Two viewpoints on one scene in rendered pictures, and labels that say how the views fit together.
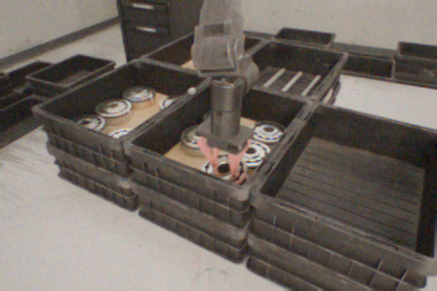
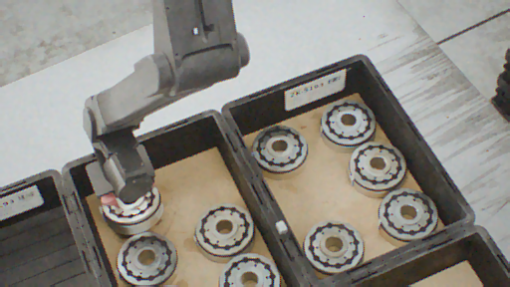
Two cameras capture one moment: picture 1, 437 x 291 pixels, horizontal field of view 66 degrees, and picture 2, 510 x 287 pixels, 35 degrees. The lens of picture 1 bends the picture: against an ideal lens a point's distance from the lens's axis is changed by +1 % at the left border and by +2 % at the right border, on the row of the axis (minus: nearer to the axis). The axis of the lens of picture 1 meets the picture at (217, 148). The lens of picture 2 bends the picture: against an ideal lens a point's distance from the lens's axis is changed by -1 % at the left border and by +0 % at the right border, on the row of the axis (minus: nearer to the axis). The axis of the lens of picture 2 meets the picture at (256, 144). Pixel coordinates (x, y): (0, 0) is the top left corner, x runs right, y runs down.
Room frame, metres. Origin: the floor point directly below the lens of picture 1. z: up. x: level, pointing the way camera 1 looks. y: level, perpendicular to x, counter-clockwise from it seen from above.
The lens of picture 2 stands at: (1.18, -0.44, 2.11)
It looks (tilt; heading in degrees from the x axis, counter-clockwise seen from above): 56 degrees down; 129
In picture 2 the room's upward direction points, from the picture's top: 4 degrees counter-clockwise
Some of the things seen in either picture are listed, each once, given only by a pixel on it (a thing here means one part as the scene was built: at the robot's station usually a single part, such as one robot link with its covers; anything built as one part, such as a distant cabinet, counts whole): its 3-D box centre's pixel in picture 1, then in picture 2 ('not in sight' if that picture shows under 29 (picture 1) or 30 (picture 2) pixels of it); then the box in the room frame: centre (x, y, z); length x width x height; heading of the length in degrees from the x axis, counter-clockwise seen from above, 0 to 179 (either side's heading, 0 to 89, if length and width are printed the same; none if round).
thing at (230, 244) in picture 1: (225, 175); not in sight; (0.67, -0.02, 0.76); 0.40 x 0.30 x 0.12; 150
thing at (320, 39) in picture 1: (299, 65); not in sight; (2.39, -0.62, 0.37); 0.40 x 0.30 x 0.45; 65
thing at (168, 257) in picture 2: (250, 152); (146, 258); (0.63, -0.08, 0.86); 0.10 x 0.10 x 0.01
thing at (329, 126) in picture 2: (85, 125); (348, 122); (0.76, 0.36, 0.86); 0.10 x 0.10 x 0.01
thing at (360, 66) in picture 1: (347, 99); not in sight; (1.86, -0.81, 0.37); 0.40 x 0.30 x 0.45; 65
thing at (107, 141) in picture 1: (131, 95); (342, 163); (0.82, 0.24, 0.92); 0.40 x 0.30 x 0.02; 150
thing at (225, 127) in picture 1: (225, 121); (118, 163); (0.55, -0.02, 1.00); 0.10 x 0.07 x 0.07; 60
